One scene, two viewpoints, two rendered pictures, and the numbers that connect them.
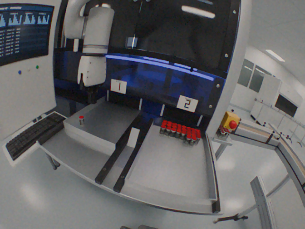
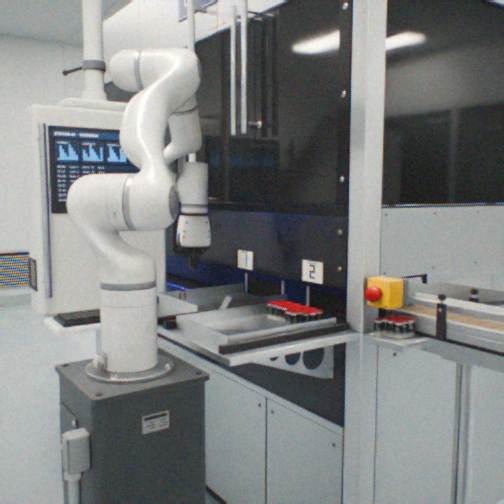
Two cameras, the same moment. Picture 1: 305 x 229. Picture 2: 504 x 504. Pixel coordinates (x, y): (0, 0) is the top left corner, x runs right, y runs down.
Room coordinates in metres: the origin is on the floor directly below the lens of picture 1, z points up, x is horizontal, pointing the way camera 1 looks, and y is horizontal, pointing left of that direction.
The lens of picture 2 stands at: (-0.68, -1.17, 1.24)
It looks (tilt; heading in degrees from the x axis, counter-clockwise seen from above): 6 degrees down; 48
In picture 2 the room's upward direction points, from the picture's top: straight up
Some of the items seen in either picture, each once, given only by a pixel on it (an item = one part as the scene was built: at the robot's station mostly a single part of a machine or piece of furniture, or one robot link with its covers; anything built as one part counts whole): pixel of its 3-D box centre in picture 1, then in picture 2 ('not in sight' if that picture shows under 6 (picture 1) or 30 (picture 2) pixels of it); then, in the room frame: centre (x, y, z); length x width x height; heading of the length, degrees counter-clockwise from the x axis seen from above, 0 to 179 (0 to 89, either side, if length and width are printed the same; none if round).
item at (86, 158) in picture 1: (135, 140); (233, 318); (0.38, 0.05, 0.87); 0.70 x 0.48 x 0.02; 82
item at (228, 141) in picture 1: (220, 135); (400, 339); (0.54, -0.42, 0.87); 0.14 x 0.13 x 0.02; 172
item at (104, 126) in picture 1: (107, 115); (222, 298); (0.47, 0.21, 0.90); 0.34 x 0.26 x 0.04; 172
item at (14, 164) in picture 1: (33, 131); (110, 317); (0.28, 0.62, 0.79); 0.45 x 0.28 x 0.03; 171
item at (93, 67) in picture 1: (93, 68); (194, 229); (0.37, 0.23, 1.13); 0.10 x 0.08 x 0.11; 164
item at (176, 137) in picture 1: (179, 135); (287, 315); (0.42, -0.13, 0.90); 0.18 x 0.02 x 0.05; 82
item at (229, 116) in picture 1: (229, 120); (386, 292); (0.51, -0.40, 0.99); 0.08 x 0.07 x 0.07; 172
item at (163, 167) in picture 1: (177, 154); (255, 322); (0.31, -0.12, 0.90); 0.34 x 0.26 x 0.04; 172
